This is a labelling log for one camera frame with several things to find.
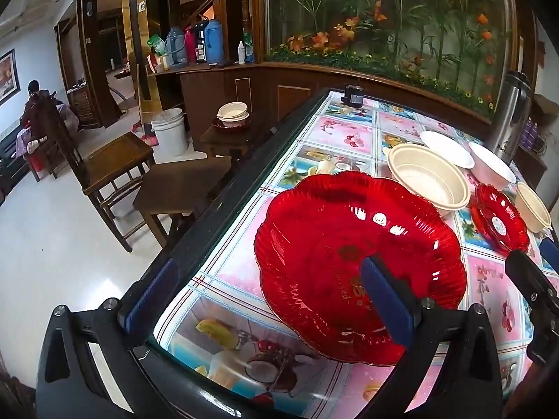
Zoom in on flower display glass panel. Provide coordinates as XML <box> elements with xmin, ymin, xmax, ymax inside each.
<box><xmin>262</xmin><ymin>0</ymin><xmax>520</xmax><ymax>118</ymax></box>

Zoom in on wicker basket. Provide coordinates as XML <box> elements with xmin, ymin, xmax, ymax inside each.
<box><xmin>67</xmin><ymin>87</ymin><xmax>95</xmax><ymax>130</ymax></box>

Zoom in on large red plastic plate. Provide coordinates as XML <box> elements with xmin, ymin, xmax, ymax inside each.
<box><xmin>254</xmin><ymin>171</ymin><xmax>468</xmax><ymax>367</ymax></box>

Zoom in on gold pillar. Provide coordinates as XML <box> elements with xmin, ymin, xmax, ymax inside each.
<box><xmin>120</xmin><ymin>0</ymin><xmax>154</xmax><ymax>114</ymax></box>

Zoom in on grey-blue thermos flask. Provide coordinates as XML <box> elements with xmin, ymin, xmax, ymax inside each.
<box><xmin>166</xmin><ymin>26</ymin><xmax>188</xmax><ymax>64</ymax></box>

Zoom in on stack of white bowls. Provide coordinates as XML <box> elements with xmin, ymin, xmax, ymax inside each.
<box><xmin>212</xmin><ymin>101</ymin><xmax>252</xmax><ymax>130</ymax></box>

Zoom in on small cream bowl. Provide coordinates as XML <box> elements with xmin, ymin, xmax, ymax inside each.
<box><xmin>514</xmin><ymin>181</ymin><xmax>553</xmax><ymax>233</ymax></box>

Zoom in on small red plastic plate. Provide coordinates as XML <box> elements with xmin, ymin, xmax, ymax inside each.
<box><xmin>469</xmin><ymin>183</ymin><xmax>530</xmax><ymax>254</ymax></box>

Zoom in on blue thermos flask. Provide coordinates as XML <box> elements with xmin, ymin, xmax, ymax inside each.
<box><xmin>204</xmin><ymin>18</ymin><xmax>225</xmax><ymax>64</ymax></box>

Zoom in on wooden chair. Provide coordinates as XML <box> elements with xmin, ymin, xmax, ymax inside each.
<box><xmin>32</xmin><ymin>100</ymin><xmax>157</xmax><ymax>252</ymax></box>

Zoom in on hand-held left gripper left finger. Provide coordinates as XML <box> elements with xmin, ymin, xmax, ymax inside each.
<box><xmin>36</xmin><ymin>257</ymin><xmax>181</xmax><ymax>419</ymax></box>

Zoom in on small black jar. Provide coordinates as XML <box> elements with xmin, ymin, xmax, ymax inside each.
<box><xmin>341</xmin><ymin>84</ymin><xmax>366</xmax><ymax>109</ymax></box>

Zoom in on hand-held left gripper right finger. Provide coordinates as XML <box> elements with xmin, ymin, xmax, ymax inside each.
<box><xmin>360</xmin><ymin>256</ymin><xmax>504</xmax><ymax>419</ymax></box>

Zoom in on wooden partition cabinet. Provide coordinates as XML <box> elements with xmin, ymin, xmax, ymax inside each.
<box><xmin>148</xmin><ymin>61</ymin><xmax>496</xmax><ymax>153</ymax></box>

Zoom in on framed wall picture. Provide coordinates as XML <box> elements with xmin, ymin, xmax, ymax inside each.
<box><xmin>0</xmin><ymin>49</ymin><xmax>21</xmax><ymax>106</ymax></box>

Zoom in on dark wooden stool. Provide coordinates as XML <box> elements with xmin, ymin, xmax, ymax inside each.
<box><xmin>194</xmin><ymin>118</ymin><xmax>265</xmax><ymax>172</ymax></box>
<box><xmin>132</xmin><ymin>156</ymin><xmax>233</xmax><ymax>249</ymax></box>

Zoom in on purple bottles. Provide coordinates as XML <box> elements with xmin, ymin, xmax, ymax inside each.
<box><xmin>522</xmin><ymin>118</ymin><xmax>541</xmax><ymax>150</ymax></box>

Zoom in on white plastic bucket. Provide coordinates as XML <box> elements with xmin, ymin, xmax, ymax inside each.
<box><xmin>151</xmin><ymin>108</ymin><xmax>190</xmax><ymax>158</ymax></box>

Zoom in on large cream ribbed bowl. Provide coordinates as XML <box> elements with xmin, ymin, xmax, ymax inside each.
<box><xmin>386</xmin><ymin>143</ymin><xmax>471</xmax><ymax>216</ymax></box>

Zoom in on printed fruit tablecloth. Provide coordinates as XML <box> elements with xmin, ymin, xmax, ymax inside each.
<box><xmin>153</xmin><ymin>91</ymin><xmax>559</xmax><ymax>419</ymax></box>

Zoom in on black thermos flask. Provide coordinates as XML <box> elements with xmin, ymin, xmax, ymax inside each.
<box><xmin>193</xmin><ymin>15</ymin><xmax>208</xmax><ymax>64</ymax></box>

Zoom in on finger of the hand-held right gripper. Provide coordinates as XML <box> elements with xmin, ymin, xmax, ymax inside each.
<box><xmin>538</xmin><ymin>236</ymin><xmax>559</xmax><ymax>271</ymax></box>
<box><xmin>505</xmin><ymin>249</ymin><xmax>559</xmax><ymax>367</ymax></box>

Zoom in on stainless steel thermos jug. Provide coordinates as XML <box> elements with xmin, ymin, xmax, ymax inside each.
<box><xmin>484</xmin><ymin>71</ymin><xmax>536</xmax><ymax>163</ymax></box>

